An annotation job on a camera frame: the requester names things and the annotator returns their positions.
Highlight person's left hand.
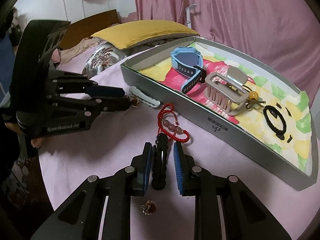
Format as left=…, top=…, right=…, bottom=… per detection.
left=5, top=122, right=47, bottom=148

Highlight black braided bracelet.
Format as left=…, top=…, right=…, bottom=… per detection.
left=262, top=104, right=288, bottom=135

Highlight pink curtain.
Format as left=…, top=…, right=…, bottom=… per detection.
left=136, top=0, right=319, bottom=100

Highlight colourful painted tray liner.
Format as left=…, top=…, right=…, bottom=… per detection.
left=138, top=42, right=312, bottom=172

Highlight small gold red earring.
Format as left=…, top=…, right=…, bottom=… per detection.
left=140, top=200, right=157, bottom=215

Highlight pink bed blanket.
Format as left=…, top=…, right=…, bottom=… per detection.
left=37, top=52, right=318, bottom=240

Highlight beige claw hair clip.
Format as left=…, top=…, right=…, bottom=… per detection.
left=204, top=66, right=249, bottom=116

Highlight grey shallow tray box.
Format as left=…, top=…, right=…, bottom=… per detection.
left=121, top=37, right=318, bottom=191

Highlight floral satin pillow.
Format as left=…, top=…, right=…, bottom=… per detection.
left=82, top=38, right=176, bottom=78

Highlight wooden headboard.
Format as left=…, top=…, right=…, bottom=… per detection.
left=60, top=9, right=120, bottom=50

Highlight red string bead bracelet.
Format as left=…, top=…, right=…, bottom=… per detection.
left=157, top=103, right=190, bottom=144

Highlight brown hair tie yellow bead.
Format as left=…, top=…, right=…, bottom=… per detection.
left=243, top=85, right=266, bottom=111

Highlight pink crumpled clothes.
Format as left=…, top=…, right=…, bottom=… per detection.
left=52, top=37, right=101, bottom=64

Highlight black hair clip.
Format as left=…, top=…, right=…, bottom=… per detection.
left=151, top=133, right=168, bottom=191

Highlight yellow pillow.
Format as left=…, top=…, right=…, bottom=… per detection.
left=91, top=20, right=199, bottom=49

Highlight blue kids smartwatch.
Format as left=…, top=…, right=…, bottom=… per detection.
left=170, top=47, right=207, bottom=94

